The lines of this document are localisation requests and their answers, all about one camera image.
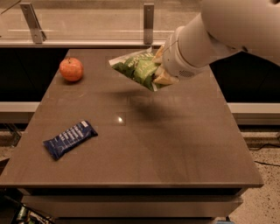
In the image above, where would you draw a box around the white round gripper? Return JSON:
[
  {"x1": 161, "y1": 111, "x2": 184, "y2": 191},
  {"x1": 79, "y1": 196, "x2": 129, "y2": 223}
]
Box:
[{"x1": 152, "y1": 26, "x2": 209, "y2": 85}]

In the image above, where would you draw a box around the green jalapeno chip bag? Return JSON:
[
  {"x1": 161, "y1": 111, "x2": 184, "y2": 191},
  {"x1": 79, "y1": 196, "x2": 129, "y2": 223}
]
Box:
[{"x1": 108, "y1": 48, "x2": 166, "y2": 92}]

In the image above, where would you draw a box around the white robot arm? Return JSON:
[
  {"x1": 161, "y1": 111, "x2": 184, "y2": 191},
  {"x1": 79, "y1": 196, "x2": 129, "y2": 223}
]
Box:
[{"x1": 153, "y1": 0, "x2": 280, "y2": 85}]

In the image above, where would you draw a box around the blue rxbar wrapper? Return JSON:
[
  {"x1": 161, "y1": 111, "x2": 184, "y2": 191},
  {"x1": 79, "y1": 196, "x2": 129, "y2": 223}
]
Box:
[{"x1": 43, "y1": 121, "x2": 98, "y2": 160}]

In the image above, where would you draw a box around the red orange apple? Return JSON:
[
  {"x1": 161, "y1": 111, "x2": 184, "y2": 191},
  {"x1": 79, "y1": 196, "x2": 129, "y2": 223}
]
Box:
[{"x1": 59, "y1": 58, "x2": 83, "y2": 82}]

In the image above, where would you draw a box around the glass railing panel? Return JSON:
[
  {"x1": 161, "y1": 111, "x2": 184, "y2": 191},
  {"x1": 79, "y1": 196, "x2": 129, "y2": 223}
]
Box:
[{"x1": 0, "y1": 0, "x2": 205, "y2": 42}]

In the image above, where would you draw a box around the clutter under table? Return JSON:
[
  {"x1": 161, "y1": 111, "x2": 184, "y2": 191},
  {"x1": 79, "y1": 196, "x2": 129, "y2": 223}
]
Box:
[{"x1": 1, "y1": 195, "x2": 55, "y2": 224}]

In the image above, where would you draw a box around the middle metal railing bracket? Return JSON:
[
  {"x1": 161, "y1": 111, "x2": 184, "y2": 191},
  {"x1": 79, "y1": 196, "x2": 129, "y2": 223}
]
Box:
[{"x1": 143, "y1": 3, "x2": 154, "y2": 45}]

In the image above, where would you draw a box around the metal railing bracket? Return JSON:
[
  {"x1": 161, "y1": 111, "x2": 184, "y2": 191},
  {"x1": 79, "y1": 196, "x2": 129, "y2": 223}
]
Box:
[
  {"x1": 20, "y1": 3, "x2": 46, "y2": 44},
  {"x1": 143, "y1": 3, "x2": 154, "y2": 45}
]

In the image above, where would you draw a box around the left metal railing bracket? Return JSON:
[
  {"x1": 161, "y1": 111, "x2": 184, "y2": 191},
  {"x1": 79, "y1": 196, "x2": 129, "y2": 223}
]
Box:
[{"x1": 20, "y1": 3, "x2": 46, "y2": 44}]

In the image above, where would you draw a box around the black floor cable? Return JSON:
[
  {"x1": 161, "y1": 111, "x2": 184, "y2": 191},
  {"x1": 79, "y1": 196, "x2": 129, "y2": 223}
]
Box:
[{"x1": 248, "y1": 143, "x2": 280, "y2": 168}]

